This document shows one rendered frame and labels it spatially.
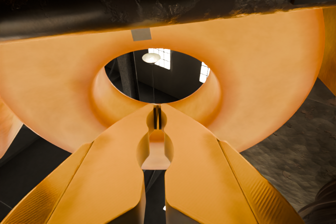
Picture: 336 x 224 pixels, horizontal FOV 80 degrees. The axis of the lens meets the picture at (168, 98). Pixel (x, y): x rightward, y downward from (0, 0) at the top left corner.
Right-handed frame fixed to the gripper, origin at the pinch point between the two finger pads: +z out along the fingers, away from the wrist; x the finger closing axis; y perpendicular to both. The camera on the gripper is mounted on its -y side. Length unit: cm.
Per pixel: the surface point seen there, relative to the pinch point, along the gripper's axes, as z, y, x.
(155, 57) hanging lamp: 657, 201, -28
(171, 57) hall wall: 829, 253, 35
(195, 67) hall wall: 768, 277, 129
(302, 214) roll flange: 13.5, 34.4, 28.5
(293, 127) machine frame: 21.6, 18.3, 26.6
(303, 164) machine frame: 20.9, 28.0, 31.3
